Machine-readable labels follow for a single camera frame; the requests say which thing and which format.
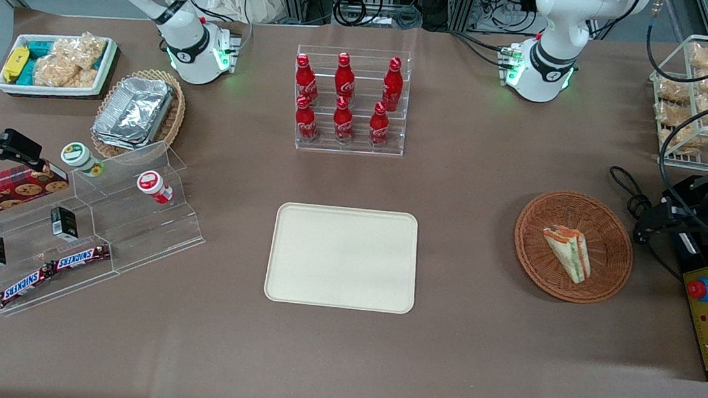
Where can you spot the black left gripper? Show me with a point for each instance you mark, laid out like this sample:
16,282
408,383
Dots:
685,212

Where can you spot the plastic-wrapped triangle sandwich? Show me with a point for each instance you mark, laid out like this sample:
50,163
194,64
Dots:
570,253

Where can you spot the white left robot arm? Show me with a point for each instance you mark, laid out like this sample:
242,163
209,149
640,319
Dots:
555,24

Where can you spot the round brown wicker basket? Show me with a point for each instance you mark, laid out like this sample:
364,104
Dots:
610,237

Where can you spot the aluminium foil tray stack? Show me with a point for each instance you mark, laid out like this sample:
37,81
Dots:
134,112

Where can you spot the oval wicker basket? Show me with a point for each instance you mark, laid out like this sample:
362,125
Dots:
172,119

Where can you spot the beige rectangular tray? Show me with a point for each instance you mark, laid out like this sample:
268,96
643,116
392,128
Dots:
342,256

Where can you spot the red Walkers cookie box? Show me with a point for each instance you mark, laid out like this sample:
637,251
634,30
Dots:
2,194

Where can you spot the green-lid white cup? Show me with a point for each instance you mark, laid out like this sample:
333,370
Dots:
79,157

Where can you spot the teal snack pack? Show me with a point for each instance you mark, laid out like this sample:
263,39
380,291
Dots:
39,48
26,73

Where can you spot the bagged rice cracker snack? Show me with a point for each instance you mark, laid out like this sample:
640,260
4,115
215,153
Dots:
60,74
85,50

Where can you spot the yellow snack pack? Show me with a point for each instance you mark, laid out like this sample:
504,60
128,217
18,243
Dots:
15,63

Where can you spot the white rectangular snack bin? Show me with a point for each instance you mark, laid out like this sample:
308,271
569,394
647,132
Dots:
106,65

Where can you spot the Snickers chocolate bar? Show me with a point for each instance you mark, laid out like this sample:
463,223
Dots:
83,257
26,286

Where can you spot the red-lid white cup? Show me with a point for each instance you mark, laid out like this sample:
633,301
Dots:
153,186

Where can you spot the clear acrylic stepped display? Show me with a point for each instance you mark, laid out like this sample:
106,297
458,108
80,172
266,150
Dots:
133,231

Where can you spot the red Coca-Cola bottle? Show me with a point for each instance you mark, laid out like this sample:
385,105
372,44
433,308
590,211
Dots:
379,127
305,79
306,121
392,85
343,122
344,79

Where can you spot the clear acrylic bottle rack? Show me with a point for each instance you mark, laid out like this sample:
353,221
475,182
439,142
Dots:
366,94

